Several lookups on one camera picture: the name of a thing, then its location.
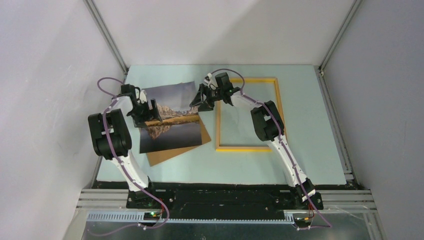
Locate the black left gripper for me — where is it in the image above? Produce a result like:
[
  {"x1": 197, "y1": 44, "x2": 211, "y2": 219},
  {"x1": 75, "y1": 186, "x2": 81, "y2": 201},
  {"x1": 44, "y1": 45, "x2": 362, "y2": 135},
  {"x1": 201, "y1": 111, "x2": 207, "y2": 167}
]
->
[{"x1": 128, "y1": 99, "x2": 163, "y2": 129}]

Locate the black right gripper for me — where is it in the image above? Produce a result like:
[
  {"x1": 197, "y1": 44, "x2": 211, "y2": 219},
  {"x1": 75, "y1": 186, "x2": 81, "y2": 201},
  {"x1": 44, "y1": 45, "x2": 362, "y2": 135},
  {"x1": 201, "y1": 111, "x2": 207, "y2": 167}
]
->
[{"x1": 189, "y1": 83, "x2": 223, "y2": 113}]

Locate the landscape photo print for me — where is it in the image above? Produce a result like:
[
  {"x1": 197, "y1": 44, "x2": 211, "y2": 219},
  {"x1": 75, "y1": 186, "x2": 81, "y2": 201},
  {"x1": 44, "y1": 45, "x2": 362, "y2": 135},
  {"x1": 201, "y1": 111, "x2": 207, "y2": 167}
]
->
[{"x1": 139, "y1": 81, "x2": 202, "y2": 154}]

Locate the yellow wooden picture frame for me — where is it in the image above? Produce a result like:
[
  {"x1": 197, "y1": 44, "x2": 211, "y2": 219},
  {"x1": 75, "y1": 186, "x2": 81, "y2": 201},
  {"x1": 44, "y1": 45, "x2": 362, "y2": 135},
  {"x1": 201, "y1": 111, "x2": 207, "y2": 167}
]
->
[{"x1": 214, "y1": 77, "x2": 284, "y2": 152}]

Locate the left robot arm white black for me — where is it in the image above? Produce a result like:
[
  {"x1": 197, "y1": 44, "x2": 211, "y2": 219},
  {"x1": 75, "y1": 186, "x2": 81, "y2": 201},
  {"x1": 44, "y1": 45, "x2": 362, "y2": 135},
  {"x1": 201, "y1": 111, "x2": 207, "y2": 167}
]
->
[{"x1": 88, "y1": 84, "x2": 162, "y2": 208}]

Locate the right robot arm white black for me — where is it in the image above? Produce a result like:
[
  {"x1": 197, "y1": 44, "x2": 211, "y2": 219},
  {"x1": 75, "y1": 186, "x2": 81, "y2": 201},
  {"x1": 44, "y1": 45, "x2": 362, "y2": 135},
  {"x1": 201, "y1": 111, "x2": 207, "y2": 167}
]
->
[{"x1": 189, "y1": 68, "x2": 316, "y2": 209}]

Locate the brown cardboard backing board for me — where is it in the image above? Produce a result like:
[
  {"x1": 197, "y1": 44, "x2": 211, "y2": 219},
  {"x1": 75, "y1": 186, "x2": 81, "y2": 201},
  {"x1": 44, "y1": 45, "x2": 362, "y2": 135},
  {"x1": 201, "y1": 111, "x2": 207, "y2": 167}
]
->
[{"x1": 146, "y1": 119, "x2": 211, "y2": 167}]

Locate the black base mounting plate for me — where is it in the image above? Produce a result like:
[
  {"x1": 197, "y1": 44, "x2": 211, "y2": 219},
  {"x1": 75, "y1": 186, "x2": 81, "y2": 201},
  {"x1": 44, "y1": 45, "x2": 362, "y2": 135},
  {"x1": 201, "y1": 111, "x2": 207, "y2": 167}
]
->
[{"x1": 126, "y1": 182, "x2": 324, "y2": 220}]

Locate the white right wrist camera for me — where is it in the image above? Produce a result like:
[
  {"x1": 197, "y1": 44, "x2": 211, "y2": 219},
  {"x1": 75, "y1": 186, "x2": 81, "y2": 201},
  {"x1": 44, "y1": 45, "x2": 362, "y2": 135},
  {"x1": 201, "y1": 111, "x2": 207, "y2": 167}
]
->
[{"x1": 203, "y1": 73, "x2": 213, "y2": 88}]

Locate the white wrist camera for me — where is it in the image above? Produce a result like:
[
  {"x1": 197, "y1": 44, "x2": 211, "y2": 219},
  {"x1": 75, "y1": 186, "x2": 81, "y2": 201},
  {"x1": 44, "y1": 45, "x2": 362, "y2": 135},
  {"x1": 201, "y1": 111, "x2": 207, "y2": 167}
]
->
[
  {"x1": 203, "y1": 73, "x2": 213, "y2": 88},
  {"x1": 138, "y1": 89, "x2": 148, "y2": 105}
]

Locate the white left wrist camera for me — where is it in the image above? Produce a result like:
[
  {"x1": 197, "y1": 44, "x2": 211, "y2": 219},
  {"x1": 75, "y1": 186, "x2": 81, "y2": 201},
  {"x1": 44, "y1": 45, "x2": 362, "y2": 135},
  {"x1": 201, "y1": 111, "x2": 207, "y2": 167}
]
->
[{"x1": 138, "y1": 89, "x2": 148, "y2": 105}]

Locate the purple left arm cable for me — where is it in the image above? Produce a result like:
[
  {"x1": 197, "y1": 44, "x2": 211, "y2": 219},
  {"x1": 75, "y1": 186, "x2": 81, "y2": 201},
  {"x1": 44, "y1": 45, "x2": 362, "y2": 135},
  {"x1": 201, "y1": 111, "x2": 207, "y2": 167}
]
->
[{"x1": 86, "y1": 76, "x2": 171, "y2": 238}]

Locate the left controller board with wires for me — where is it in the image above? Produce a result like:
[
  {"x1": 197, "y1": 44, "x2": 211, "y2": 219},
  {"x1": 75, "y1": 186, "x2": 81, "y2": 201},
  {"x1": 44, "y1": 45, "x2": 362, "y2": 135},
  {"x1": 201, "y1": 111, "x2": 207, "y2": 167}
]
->
[{"x1": 142, "y1": 198, "x2": 165, "y2": 220}]

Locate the controller board with wires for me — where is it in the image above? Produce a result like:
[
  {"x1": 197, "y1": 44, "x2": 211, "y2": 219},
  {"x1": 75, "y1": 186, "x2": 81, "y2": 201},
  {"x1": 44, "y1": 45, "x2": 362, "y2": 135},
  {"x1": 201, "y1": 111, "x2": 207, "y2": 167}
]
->
[
  {"x1": 294, "y1": 203, "x2": 315, "y2": 228},
  {"x1": 142, "y1": 198, "x2": 165, "y2": 220}
]

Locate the grey slotted cable duct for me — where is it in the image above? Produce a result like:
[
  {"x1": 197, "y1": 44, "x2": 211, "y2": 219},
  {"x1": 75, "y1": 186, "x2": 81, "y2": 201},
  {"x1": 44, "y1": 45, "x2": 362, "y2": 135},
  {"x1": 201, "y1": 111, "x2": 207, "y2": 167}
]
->
[{"x1": 86, "y1": 211, "x2": 295, "y2": 225}]

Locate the aluminium front rail frame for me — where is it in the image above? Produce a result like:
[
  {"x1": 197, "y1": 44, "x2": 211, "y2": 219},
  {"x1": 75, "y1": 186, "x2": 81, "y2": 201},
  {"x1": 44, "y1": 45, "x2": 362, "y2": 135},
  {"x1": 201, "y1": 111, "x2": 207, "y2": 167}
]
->
[{"x1": 76, "y1": 189, "x2": 378, "y2": 214}]

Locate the right aluminium corner post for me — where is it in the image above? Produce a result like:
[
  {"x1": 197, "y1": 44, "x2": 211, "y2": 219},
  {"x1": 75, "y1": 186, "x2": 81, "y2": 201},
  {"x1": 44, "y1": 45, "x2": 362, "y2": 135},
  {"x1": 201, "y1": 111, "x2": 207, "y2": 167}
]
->
[{"x1": 318, "y1": 0, "x2": 363, "y2": 72}]

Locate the aluminium corner post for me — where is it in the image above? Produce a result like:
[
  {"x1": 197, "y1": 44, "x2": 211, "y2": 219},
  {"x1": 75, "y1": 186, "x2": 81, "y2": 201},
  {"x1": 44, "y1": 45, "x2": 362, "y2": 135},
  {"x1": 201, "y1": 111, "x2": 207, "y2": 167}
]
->
[
  {"x1": 318, "y1": 0, "x2": 363, "y2": 72},
  {"x1": 83, "y1": 0, "x2": 129, "y2": 75}
]

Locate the left aluminium corner post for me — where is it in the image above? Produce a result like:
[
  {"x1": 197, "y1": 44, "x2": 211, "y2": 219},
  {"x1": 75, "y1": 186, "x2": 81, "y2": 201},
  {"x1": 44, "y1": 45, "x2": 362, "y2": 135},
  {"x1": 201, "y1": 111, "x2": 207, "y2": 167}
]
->
[{"x1": 83, "y1": 0, "x2": 129, "y2": 75}]

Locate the right controller board with wires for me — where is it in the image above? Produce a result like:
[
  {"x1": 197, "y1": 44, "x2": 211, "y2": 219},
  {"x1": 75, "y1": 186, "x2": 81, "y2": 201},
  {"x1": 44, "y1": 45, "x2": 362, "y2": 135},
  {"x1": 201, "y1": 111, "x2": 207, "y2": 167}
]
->
[{"x1": 294, "y1": 203, "x2": 315, "y2": 228}]

